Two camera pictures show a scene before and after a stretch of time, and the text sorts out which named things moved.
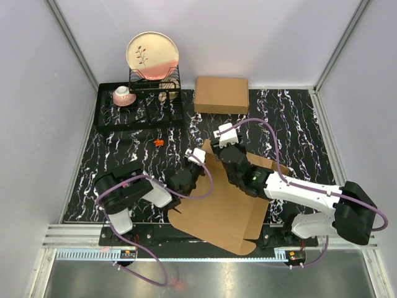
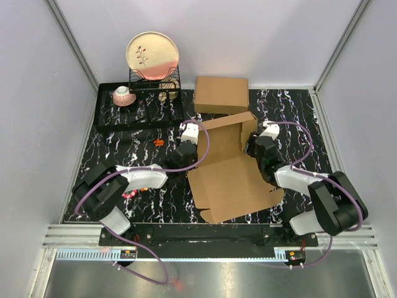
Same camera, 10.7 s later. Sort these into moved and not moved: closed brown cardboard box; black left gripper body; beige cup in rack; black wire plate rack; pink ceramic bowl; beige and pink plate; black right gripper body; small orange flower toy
Moved: black left gripper body; black right gripper body
Not moved: beige cup in rack; small orange flower toy; closed brown cardboard box; pink ceramic bowl; beige and pink plate; black wire plate rack
